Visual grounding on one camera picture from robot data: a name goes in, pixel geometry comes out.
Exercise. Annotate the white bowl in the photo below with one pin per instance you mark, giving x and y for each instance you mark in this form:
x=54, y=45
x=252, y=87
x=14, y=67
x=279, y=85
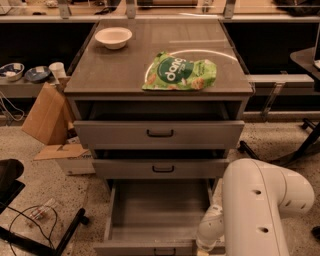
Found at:
x=113, y=38

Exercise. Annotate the grey drawer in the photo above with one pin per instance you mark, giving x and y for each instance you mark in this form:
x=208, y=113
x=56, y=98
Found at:
x=159, y=168
x=159, y=134
x=155, y=217

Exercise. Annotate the green snack bag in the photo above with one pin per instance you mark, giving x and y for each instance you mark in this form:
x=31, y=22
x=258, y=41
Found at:
x=169, y=72

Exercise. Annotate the brown cardboard box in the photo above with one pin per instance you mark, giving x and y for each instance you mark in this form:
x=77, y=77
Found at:
x=50, y=117

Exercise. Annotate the grey drawer cabinet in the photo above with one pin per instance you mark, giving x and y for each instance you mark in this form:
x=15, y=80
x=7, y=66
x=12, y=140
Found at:
x=107, y=85

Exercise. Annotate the white cardboard box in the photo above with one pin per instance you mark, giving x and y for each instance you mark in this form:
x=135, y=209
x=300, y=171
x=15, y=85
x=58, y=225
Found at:
x=73, y=159

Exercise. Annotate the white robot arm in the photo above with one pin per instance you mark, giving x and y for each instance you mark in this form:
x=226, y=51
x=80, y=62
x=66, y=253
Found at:
x=256, y=196

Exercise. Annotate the clear plastic bag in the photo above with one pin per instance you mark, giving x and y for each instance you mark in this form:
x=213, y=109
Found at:
x=40, y=211

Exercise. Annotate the blue patterned bowl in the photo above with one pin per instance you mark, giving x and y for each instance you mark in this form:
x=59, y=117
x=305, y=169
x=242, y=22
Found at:
x=12, y=71

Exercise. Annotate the dark round table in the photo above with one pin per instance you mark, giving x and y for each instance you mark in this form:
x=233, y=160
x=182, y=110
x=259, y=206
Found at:
x=305, y=59

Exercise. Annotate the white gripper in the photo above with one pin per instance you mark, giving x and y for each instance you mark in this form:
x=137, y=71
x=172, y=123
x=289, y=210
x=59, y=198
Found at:
x=207, y=234

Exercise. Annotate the black chair seat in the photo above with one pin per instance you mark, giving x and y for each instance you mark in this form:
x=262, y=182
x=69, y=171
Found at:
x=10, y=187

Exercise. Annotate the white paper cup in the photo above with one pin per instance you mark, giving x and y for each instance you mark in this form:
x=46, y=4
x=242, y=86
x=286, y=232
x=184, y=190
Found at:
x=57, y=69

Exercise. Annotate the dark blue bowl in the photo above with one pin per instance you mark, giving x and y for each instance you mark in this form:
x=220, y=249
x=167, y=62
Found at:
x=37, y=74

